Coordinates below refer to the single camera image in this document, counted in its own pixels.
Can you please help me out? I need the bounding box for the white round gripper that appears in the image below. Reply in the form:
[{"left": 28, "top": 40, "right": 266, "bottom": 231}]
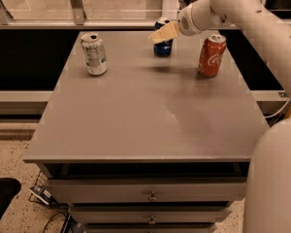
[{"left": 147, "top": 0, "right": 217, "bottom": 44}]

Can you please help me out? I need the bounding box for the blue pepsi can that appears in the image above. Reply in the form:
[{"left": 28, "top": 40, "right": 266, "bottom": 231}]
[{"left": 153, "top": 17, "right": 173, "bottom": 57}]

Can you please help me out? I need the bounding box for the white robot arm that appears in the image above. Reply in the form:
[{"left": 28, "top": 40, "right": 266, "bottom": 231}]
[{"left": 149, "top": 0, "right": 291, "bottom": 233}]

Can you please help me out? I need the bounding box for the red coca-cola can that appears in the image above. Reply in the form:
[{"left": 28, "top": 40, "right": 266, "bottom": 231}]
[{"left": 198, "top": 34, "right": 227, "bottom": 78}]

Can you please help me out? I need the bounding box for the white green soda can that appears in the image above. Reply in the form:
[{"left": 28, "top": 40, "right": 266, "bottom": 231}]
[{"left": 81, "top": 32, "right": 107, "bottom": 76}]

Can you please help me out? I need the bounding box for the grey drawer cabinet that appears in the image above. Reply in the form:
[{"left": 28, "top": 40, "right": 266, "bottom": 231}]
[{"left": 24, "top": 32, "right": 268, "bottom": 233}]

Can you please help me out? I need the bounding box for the metal railing with glass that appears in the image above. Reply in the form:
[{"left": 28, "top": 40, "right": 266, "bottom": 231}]
[{"left": 0, "top": 0, "right": 197, "bottom": 29}]

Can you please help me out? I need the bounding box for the top grey drawer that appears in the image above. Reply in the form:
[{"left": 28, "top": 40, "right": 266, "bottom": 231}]
[{"left": 45, "top": 179, "right": 246, "bottom": 204}]

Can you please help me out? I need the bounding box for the grey drawer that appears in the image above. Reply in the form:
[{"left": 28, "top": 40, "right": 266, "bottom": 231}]
[
  {"left": 69, "top": 206, "right": 231, "bottom": 224},
  {"left": 45, "top": 179, "right": 246, "bottom": 204}
]

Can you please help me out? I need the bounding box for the brass top drawer knob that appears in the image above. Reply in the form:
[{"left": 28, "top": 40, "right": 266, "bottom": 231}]
[{"left": 147, "top": 191, "right": 158, "bottom": 202}]

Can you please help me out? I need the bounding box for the brass drawer knob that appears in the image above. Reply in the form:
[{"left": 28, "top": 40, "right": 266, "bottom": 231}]
[
  {"left": 147, "top": 216, "right": 156, "bottom": 225},
  {"left": 147, "top": 191, "right": 158, "bottom": 202}
]

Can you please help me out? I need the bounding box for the white cable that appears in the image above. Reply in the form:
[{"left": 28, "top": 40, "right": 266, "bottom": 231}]
[{"left": 264, "top": 97, "right": 291, "bottom": 119}]

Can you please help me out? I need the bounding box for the wire basket on floor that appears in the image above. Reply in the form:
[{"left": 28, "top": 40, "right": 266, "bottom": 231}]
[{"left": 29, "top": 172, "right": 56, "bottom": 206}]

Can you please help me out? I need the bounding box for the black floor cable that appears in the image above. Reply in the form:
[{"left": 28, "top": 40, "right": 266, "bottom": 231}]
[{"left": 42, "top": 211, "right": 76, "bottom": 233}]

